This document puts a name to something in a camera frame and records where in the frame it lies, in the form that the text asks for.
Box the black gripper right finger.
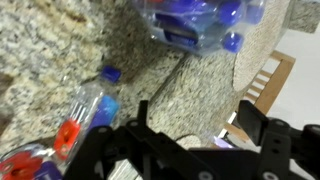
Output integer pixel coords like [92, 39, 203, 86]
[237, 100, 320, 180]

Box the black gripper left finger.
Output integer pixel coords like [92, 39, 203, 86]
[63, 100, 214, 180]

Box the clear water bottle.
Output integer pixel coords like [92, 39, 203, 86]
[53, 66, 121, 162]
[0, 144, 63, 180]

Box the upright clear water bottle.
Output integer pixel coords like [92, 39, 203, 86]
[0, 144, 63, 180]

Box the shrink-wrapped water bottle pack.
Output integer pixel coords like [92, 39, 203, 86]
[131, 0, 267, 55]

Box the wooden chair back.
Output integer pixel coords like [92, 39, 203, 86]
[219, 49, 297, 143]

